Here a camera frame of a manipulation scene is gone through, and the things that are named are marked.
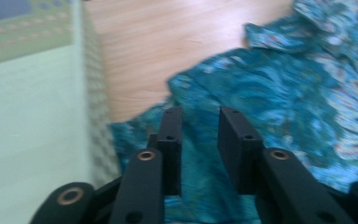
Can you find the pale green perforated plastic basket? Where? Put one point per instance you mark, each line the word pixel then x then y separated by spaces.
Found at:
pixel 34 118

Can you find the teal patterned cloth garment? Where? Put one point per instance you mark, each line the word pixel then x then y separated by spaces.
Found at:
pixel 261 99

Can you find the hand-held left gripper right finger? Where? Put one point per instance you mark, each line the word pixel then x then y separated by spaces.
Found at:
pixel 237 149

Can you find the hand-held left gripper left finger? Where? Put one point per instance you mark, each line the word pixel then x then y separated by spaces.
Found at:
pixel 171 149

